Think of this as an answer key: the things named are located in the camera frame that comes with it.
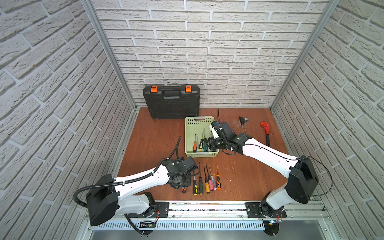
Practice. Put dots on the pink handle screwdriver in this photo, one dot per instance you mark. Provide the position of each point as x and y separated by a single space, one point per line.
209 179

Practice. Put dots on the green handle screwdriver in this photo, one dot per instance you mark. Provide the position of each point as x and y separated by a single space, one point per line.
205 140

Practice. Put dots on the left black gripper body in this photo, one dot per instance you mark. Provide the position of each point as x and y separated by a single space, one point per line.
182 182

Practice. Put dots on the black plastic tool case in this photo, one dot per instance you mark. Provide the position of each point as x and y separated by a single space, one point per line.
172 102

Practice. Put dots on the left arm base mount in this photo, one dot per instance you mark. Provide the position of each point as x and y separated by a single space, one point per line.
159 210

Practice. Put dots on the orange black handle screwdriver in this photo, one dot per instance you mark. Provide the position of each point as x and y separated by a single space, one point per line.
195 147

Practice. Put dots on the red pipe wrench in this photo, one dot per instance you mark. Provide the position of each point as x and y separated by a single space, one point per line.
265 126

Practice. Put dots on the small black metal part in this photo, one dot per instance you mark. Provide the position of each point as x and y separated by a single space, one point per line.
243 120

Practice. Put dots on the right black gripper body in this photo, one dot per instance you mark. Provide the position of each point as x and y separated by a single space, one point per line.
217 143

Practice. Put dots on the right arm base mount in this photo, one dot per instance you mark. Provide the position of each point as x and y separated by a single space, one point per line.
260 210

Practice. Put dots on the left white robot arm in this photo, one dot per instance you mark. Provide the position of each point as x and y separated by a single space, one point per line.
125 195

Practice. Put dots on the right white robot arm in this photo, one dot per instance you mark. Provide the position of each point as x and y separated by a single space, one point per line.
300 171

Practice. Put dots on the long black handle screwdriver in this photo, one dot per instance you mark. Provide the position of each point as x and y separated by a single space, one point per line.
200 183

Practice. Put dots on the light green plastic bin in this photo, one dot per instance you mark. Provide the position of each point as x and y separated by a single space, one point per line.
195 125

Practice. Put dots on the black yellow handle screwdriver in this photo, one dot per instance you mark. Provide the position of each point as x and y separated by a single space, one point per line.
201 142

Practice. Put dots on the black yellow small screwdriver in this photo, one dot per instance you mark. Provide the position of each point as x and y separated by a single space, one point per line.
195 187

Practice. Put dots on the orange black stubby screwdriver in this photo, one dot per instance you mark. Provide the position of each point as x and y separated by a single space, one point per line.
218 180

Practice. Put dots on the aluminium rail frame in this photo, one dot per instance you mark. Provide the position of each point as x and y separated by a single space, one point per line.
221 220

